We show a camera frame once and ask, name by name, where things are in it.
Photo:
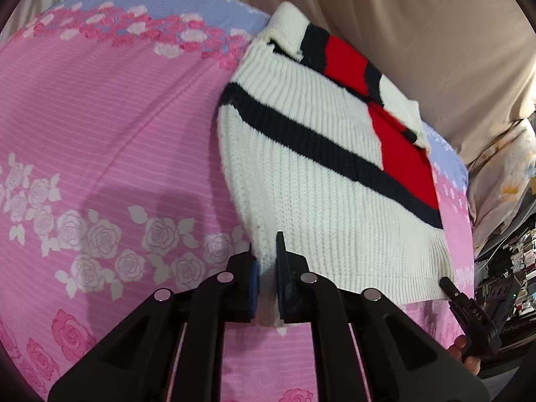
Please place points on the pink floral bedsheet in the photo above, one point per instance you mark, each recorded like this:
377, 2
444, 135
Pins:
104, 134

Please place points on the white knit striped sweater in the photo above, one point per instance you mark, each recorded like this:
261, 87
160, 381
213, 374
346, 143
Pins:
314, 176

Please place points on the beige backdrop cloth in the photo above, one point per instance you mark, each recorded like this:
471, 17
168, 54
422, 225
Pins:
418, 29

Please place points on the dark cluttered shelf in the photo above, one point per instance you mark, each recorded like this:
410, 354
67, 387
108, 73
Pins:
511, 255

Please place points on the pale floral cloth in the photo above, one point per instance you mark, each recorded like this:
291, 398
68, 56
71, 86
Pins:
502, 176

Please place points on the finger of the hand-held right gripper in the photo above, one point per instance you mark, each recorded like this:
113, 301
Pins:
450, 289

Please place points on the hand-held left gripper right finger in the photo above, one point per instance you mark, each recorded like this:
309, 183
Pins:
282, 293

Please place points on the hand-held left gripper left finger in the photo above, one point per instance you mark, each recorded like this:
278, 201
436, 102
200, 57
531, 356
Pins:
253, 291

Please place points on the person's right hand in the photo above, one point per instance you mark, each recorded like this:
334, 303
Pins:
465, 349

